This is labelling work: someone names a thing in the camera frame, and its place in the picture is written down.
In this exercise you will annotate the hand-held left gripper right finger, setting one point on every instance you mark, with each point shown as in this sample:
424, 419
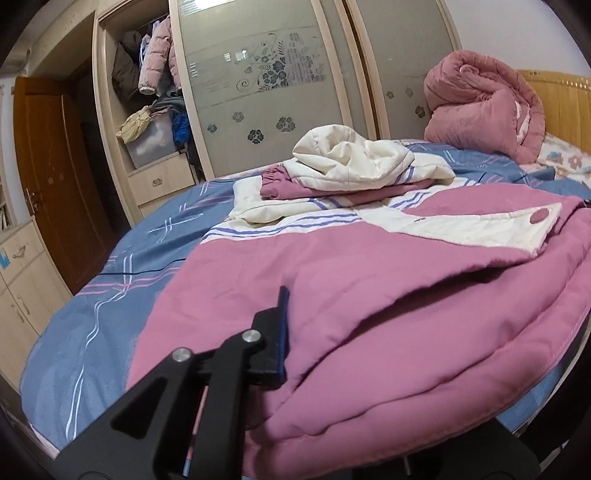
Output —
515, 454

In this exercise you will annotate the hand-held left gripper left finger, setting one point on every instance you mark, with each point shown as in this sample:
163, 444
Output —
280, 337

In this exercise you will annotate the pink and white quilt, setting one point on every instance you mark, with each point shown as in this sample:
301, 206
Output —
369, 300

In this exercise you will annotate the grey clothes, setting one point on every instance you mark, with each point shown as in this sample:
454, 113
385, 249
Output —
167, 104

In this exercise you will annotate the bed with blue sheet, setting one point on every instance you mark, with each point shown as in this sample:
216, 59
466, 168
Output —
92, 332

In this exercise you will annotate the wardrobe drawer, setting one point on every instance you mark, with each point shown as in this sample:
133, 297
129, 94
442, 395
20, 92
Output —
161, 180

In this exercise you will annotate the beige wardrobe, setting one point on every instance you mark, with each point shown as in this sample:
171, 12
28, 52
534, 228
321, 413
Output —
111, 184

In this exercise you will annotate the blue cloth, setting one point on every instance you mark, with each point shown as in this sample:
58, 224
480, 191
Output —
181, 131

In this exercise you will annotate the clear storage box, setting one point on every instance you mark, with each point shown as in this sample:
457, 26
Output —
150, 143

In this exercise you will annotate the beige cabinet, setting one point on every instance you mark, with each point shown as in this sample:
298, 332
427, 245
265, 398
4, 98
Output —
27, 295

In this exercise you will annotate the yellow cloth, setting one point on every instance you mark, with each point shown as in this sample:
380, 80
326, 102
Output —
135, 124

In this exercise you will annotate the floral frosted sliding wardrobe door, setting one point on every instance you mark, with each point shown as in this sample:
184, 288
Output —
277, 78

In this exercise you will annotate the brown wooden door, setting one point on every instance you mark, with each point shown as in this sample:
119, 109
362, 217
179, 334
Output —
60, 184

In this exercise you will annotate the printed pillow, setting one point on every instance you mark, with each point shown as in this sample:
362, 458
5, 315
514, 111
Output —
570, 159

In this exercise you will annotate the plain frosted sliding wardrobe door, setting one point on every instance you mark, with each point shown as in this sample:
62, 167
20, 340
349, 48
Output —
397, 60

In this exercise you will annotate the pink puffer jacket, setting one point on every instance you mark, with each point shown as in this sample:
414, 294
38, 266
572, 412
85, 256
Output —
159, 60

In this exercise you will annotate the rolled pink quilt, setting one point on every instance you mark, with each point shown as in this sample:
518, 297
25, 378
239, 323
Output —
480, 110

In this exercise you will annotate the dark brown coat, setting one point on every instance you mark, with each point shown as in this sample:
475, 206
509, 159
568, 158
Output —
125, 69

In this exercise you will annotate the wooden headboard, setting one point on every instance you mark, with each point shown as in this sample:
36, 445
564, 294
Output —
565, 106

